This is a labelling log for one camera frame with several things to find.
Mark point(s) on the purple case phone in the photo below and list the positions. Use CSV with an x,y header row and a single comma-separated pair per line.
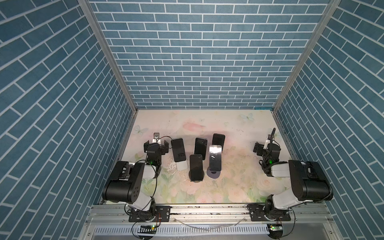
x,y
215,158

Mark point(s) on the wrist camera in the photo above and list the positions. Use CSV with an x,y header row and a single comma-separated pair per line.
x,y
156,138
270,139

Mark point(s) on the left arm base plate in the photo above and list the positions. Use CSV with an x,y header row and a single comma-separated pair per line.
x,y
163,213

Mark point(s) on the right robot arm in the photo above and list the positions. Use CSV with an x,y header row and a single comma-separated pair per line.
x,y
308,184

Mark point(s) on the grey round base phone stand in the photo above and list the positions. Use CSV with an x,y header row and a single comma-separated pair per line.
x,y
213,174

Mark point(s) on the phone on middle back stand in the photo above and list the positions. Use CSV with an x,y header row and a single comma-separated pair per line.
x,y
201,147

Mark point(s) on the round black phone stand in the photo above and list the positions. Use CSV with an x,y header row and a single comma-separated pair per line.
x,y
196,177

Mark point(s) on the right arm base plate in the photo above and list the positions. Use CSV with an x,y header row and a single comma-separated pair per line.
x,y
260,213

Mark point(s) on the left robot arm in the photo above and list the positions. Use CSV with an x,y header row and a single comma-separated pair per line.
x,y
125,181

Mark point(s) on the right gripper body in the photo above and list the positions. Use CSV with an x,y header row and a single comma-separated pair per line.
x,y
261,151

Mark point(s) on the phone on round black stand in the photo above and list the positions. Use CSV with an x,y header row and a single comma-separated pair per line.
x,y
196,163

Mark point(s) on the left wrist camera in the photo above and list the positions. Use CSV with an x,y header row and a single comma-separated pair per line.
x,y
156,138

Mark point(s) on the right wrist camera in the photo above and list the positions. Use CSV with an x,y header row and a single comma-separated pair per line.
x,y
270,139

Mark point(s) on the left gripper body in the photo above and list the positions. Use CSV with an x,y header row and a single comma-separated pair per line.
x,y
162,150

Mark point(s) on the aluminium mounting rail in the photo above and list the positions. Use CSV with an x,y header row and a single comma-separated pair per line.
x,y
210,221

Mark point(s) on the white left phone stand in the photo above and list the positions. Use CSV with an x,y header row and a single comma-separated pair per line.
x,y
183,165

